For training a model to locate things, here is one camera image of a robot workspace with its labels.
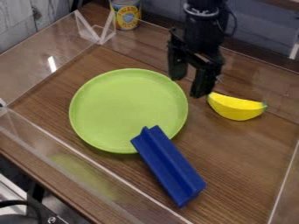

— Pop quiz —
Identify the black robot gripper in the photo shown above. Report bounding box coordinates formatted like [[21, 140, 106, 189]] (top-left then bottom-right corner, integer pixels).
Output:
[[168, 3, 230, 98]]

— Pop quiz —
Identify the yellow toy banana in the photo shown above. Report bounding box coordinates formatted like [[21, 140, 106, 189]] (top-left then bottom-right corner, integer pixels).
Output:
[[207, 92, 267, 121]]

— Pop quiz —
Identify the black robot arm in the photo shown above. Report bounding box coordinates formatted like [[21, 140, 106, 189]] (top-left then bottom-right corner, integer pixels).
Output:
[[167, 0, 230, 98]]

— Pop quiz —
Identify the green round plate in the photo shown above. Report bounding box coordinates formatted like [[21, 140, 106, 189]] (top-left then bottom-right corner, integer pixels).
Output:
[[70, 68, 188, 154]]

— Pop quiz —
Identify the blue plastic block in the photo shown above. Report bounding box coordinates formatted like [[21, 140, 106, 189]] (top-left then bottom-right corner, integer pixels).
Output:
[[131, 126, 206, 207]]

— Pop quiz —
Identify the clear acrylic enclosure wall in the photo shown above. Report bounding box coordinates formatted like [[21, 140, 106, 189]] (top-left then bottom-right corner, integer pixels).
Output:
[[0, 7, 299, 224]]

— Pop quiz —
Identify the black metal table bracket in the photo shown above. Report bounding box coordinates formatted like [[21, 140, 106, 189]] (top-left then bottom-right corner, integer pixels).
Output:
[[27, 183, 68, 224]]

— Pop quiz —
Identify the black cable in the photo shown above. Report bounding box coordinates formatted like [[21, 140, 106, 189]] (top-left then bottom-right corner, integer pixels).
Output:
[[0, 199, 44, 224]]

